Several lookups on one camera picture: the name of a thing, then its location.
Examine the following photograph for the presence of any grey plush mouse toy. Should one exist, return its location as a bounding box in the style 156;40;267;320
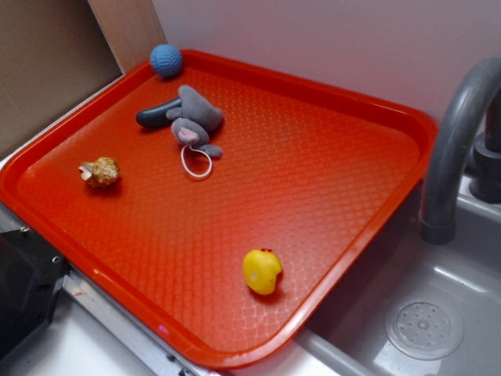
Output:
166;85;224;179

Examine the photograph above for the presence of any blue textured ball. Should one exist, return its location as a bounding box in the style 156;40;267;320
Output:
150;44;183;78

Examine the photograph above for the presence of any dark blue plastic handle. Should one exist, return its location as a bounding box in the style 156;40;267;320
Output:
135;97;182;129

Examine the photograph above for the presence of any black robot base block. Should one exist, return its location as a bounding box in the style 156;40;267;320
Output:
1;226;68;363

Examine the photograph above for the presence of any grey toy faucet spout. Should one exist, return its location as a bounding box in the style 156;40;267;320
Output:
419;56;500;244

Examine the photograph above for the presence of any red plastic tray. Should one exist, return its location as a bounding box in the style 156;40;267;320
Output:
1;50;437;370

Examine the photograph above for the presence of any grey toy sink basin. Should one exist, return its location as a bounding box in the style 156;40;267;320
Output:
297;178;500;375

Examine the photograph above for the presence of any yellow rubber duck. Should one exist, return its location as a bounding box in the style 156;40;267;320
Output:
243;248;283;295

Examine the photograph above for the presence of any brown cardboard panel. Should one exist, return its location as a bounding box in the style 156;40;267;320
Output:
1;1;121;157

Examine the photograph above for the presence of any light wooden board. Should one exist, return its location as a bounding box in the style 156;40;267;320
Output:
88;0;167;74

